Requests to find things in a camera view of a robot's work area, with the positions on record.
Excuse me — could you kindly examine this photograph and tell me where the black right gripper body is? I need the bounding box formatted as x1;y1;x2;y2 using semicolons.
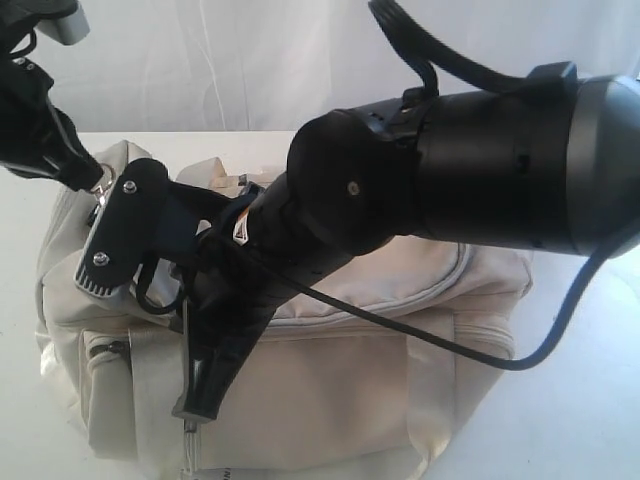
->
182;189;325;350

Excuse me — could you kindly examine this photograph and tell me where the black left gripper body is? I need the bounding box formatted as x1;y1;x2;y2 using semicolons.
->
1;58;64;175

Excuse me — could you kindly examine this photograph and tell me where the cream fabric duffel bag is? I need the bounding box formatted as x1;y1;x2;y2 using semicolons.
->
36;188;532;479

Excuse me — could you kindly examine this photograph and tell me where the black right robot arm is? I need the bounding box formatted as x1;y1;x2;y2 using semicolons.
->
173;63;639;422

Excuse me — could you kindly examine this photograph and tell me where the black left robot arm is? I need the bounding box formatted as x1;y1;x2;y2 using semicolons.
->
1;0;103;191

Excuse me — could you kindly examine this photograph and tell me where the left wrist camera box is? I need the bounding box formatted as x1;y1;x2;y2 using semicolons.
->
38;1;90;46

